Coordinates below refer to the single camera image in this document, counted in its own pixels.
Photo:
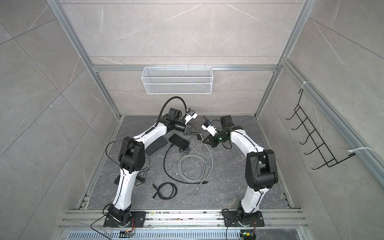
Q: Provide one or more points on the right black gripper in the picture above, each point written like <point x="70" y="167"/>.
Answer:
<point x="212" y="141"/>

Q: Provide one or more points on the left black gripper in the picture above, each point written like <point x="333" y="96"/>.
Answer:
<point x="189" y="130"/>

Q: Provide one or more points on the ribbed black network switch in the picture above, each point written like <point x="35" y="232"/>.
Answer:
<point x="180" y="142"/>

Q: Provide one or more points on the black power adapter with cable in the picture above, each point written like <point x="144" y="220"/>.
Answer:
<point x="187" y="150"/>

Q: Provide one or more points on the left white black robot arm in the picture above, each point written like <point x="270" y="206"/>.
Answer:
<point x="136" y="147"/>

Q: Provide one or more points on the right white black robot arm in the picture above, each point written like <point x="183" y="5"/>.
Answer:
<point x="260" y="172"/>

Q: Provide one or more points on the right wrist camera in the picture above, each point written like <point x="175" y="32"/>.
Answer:
<point x="209" y="127"/>

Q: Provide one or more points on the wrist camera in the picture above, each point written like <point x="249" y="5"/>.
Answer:
<point x="209" y="127"/>
<point x="190" y="114"/>

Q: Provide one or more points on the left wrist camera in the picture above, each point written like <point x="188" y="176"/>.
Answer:
<point x="190" y="114"/>

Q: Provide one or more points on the flat dark grey network switch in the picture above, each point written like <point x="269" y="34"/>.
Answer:
<point x="156" y="145"/>

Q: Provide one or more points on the white wire mesh basket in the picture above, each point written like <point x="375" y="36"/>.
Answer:
<point x="177" y="80"/>

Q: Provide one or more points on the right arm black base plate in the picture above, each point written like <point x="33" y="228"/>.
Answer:
<point x="240" y="219"/>

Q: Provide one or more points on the black wire hook rack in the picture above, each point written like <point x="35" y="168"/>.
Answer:
<point x="314" y="136"/>

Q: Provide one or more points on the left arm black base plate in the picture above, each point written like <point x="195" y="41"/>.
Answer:
<point x="132" y="219"/>

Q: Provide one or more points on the aluminium mounting rail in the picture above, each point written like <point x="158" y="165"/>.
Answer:
<point x="187" y="219"/>

